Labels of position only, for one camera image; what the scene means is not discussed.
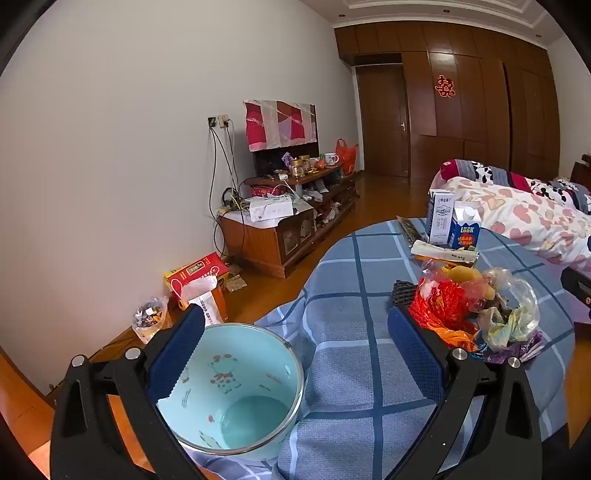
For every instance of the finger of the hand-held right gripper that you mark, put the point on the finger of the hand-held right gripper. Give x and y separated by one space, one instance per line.
575 284

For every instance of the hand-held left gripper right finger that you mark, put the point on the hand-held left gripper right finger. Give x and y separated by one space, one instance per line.
413 355

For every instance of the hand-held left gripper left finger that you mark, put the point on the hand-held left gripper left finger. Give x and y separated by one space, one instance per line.
178 355

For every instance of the orange wrapper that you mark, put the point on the orange wrapper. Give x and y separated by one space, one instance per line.
455 334

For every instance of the red plastic bag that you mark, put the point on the red plastic bag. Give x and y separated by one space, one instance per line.
438 300

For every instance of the clear plastic bag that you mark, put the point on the clear plastic bag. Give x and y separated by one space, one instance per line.
517 304

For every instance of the light blue cartoon basin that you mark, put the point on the light blue cartoon basin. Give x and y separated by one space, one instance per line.
240 369

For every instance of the black knitted scrubber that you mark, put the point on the black knitted scrubber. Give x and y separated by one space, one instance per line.
402 291

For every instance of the yellow plastic bag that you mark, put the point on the yellow plastic bag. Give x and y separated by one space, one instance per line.
488 288

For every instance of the purple wrapper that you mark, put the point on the purple wrapper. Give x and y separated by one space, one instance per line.
517 350

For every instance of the small lined waste bin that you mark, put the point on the small lined waste bin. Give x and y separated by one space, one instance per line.
150 318

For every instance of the white paper bag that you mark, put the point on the white paper bag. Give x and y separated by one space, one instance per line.
203 295

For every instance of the red gift box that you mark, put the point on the red gift box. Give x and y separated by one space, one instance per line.
203 267

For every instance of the blue plaid tablecloth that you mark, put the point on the blue plaid tablecloth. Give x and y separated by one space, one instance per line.
351 286

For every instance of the flattened cardboard scraps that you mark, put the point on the flattened cardboard scraps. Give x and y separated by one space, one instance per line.
236 282

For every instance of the wooden headboard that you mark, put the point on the wooden headboard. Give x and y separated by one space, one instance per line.
582 170

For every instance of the small blue drink carton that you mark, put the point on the small blue drink carton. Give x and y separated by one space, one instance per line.
464 230

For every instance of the silver foil packet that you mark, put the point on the silver foil packet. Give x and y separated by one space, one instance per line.
408 228

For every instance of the wooden television cabinet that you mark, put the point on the wooden television cabinet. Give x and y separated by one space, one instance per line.
258 244

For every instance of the tall white milk carton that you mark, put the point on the tall white milk carton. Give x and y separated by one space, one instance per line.
438 217

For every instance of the cow print blanket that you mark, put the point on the cow print blanket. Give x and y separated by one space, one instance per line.
485 173

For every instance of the white cardboard box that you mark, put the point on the white cardboard box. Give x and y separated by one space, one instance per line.
272 211

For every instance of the red tin box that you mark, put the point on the red tin box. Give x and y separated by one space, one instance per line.
268 190

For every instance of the wooden wardrobe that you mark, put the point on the wooden wardrobe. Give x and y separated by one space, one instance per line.
485 115

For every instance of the orange plastic bag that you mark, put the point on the orange plastic bag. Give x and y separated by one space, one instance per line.
346 159

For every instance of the white mug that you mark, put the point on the white mug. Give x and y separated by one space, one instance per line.
330 159

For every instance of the black television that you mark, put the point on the black television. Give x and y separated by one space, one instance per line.
268 161

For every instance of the glass jar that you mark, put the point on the glass jar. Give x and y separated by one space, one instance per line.
296 169
305 162

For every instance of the purple wrapped item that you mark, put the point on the purple wrapped item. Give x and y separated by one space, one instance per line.
287 159

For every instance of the red paper decoration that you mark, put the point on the red paper decoration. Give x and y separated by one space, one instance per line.
444 86

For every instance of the dark wooden door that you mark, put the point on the dark wooden door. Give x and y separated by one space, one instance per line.
383 120

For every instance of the pink patchwork cloth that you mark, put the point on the pink patchwork cloth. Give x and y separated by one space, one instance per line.
277 124

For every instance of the white wall socket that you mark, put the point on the white wall socket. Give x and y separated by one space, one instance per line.
224 121

